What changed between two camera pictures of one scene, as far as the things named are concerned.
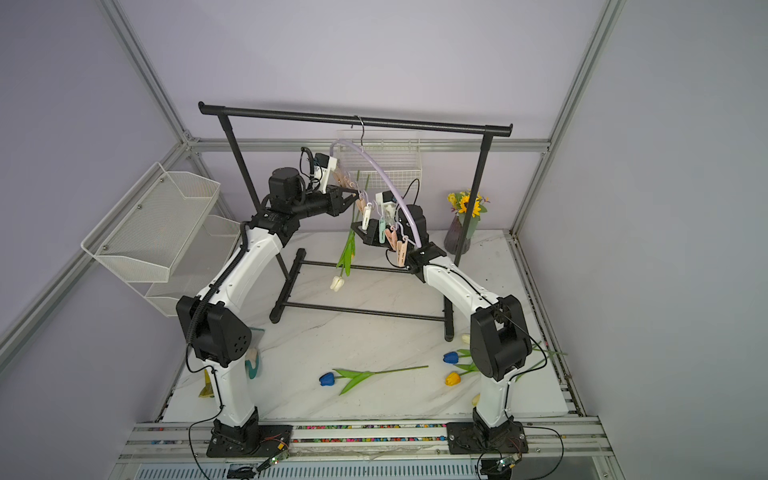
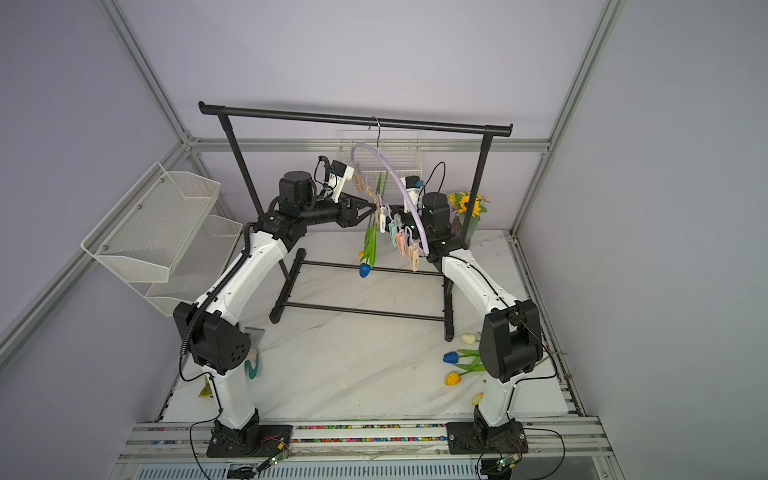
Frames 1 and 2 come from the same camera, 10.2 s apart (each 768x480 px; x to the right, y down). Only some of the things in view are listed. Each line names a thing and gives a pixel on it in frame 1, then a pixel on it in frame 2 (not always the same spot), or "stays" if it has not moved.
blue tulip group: [329, 379] → [369, 254]
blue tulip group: [452, 358] stays
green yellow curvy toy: [252, 360] stays
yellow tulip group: [453, 379] stays
